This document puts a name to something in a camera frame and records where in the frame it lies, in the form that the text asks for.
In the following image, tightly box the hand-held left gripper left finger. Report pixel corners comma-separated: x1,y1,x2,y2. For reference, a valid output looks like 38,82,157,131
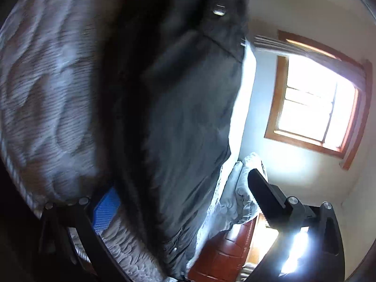
39,187,138,282

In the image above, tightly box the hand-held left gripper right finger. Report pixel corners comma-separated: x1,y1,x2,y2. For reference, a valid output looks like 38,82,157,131
247,169,345,282

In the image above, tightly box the black jacket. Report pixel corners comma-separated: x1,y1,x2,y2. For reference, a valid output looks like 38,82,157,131
95,0,250,279

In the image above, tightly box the grey crumpled blanket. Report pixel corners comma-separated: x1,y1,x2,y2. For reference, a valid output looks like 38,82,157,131
203,152,268,235

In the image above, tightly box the red wooden headboard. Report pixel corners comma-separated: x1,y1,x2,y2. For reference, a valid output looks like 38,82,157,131
188,214,266,282

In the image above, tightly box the wooden framed window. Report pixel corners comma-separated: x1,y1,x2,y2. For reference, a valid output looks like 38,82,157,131
264,30,373,171

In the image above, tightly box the grey quilted mattress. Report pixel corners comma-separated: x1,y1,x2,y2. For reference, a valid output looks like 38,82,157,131
0,0,183,282

